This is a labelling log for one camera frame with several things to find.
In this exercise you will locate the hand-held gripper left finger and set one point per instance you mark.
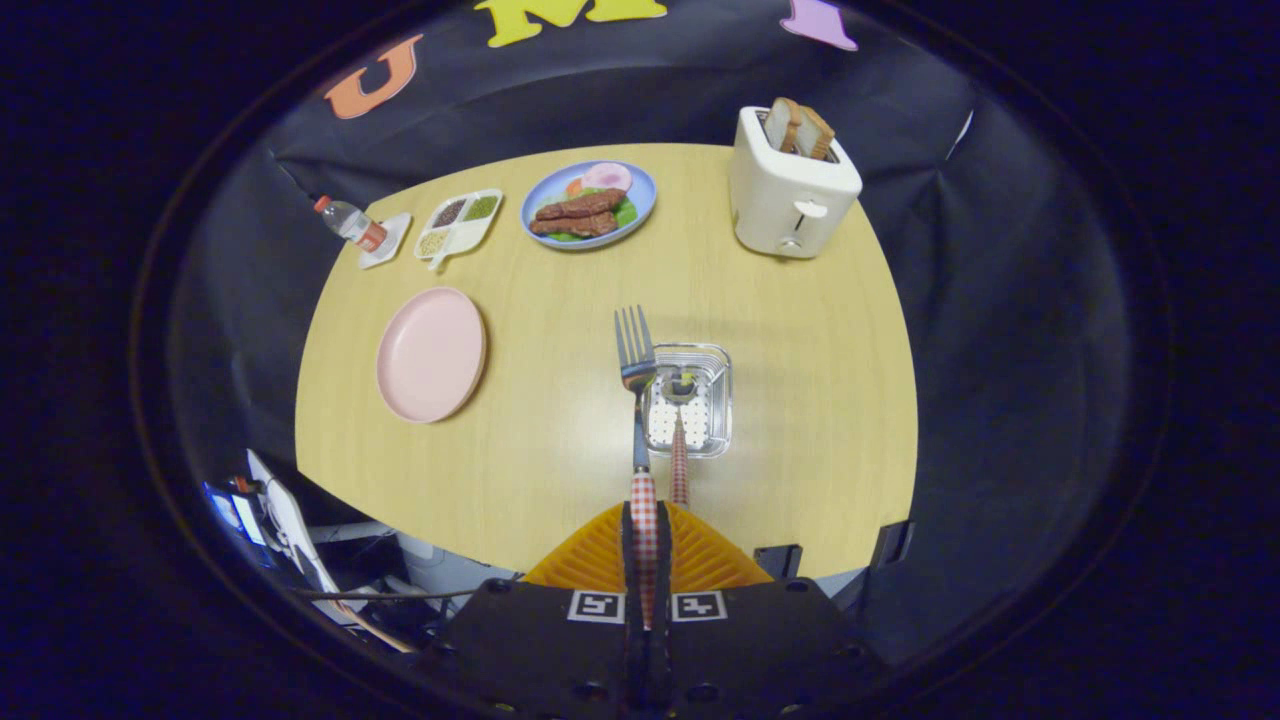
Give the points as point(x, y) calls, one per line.
point(540, 640)

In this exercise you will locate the clear bottle with red cap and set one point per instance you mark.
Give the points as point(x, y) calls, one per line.
point(350, 222)

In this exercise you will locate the small white tray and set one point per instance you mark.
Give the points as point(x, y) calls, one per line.
point(392, 250)

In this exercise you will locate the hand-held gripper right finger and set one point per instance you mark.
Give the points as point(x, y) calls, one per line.
point(760, 640)

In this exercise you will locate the white divided spice tray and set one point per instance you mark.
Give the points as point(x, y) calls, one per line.
point(470, 232)

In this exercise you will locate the pink ham slice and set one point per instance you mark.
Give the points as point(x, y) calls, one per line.
point(607, 176)

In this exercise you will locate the white toaster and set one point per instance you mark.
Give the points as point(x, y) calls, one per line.
point(775, 200)

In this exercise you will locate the black backdrop cloth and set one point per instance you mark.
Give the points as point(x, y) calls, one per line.
point(1000, 300)

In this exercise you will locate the wooden stick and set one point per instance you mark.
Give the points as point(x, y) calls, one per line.
point(380, 630)

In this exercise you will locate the pink plate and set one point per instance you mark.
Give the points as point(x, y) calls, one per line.
point(430, 355)

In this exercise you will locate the black bracket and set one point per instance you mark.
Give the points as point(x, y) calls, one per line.
point(893, 542)
point(778, 562)

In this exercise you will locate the white curved frame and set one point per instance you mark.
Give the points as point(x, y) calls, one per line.
point(290, 520)

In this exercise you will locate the toast bread slice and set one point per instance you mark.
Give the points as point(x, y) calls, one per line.
point(817, 132)
point(782, 122)

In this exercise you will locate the green lettuce leaves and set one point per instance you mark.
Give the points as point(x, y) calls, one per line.
point(627, 212)

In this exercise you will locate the blue lit screen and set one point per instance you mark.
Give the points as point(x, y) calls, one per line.
point(232, 512)

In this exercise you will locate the blue plate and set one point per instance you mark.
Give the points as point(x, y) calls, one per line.
point(545, 195)

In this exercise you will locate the clear perforated drain basket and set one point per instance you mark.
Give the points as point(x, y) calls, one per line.
point(712, 400)

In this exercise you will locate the brown grilled meat strip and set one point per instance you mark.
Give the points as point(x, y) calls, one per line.
point(575, 225)
point(585, 205)

